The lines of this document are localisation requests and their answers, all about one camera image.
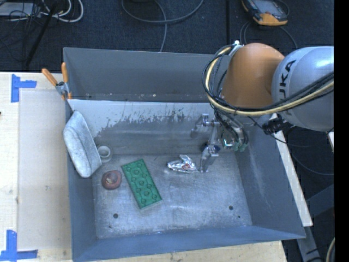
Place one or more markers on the black cylinder on white bracket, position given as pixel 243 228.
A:
pixel 272 125

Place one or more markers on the clear crumpled plastic wrapper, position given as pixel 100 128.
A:
pixel 181 165

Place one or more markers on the small pale grey cup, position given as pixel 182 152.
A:
pixel 104 152

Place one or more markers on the dark green flat block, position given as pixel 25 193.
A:
pixel 141 184

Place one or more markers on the grey metal bin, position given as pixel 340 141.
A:
pixel 191 201

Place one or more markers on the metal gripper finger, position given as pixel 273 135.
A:
pixel 206 160
pixel 203 123

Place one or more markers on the white oval plastic tray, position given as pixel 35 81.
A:
pixel 80 146

